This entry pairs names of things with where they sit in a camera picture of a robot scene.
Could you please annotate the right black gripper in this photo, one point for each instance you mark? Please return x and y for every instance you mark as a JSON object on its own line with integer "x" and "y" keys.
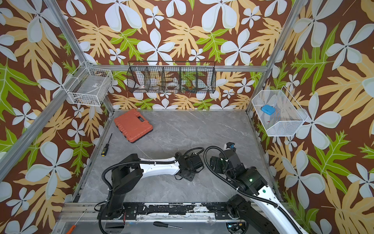
{"x": 219, "y": 162}

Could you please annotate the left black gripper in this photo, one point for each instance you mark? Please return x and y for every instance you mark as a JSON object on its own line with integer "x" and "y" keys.
{"x": 192, "y": 178}

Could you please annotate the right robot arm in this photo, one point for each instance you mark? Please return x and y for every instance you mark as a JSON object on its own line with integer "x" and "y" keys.
{"x": 255, "y": 201}

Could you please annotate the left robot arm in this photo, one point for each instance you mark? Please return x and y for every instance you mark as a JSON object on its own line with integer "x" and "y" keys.
{"x": 122, "y": 177}

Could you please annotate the red plastic tool case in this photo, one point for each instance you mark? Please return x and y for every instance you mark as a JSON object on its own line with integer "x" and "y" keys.
{"x": 133, "y": 125}

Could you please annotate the black screwdriver front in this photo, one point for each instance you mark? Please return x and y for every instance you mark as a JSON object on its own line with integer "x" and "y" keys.
{"x": 164, "y": 225}

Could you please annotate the blue object in basket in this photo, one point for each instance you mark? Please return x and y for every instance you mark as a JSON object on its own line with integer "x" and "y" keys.
{"x": 269, "y": 110}

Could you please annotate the white mesh basket right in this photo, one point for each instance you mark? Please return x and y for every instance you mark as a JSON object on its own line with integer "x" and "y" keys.
{"x": 289, "y": 115}

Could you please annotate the black yellow screwdriver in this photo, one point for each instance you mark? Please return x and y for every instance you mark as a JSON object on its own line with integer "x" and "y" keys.
{"x": 106, "y": 147}

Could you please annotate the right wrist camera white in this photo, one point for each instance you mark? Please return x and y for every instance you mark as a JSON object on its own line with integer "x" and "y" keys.
{"x": 230, "y": 146}

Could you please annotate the black wire basket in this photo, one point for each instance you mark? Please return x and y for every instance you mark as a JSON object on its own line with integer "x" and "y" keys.
{"x": 171, "y": 77}

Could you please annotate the white wire basket left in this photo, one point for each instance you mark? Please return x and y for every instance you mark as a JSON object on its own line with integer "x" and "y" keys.
{"x": 89, "y": 85}

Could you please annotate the orange handled tool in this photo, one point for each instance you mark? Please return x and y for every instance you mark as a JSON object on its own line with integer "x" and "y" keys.
{"x": 70, "y": 231}

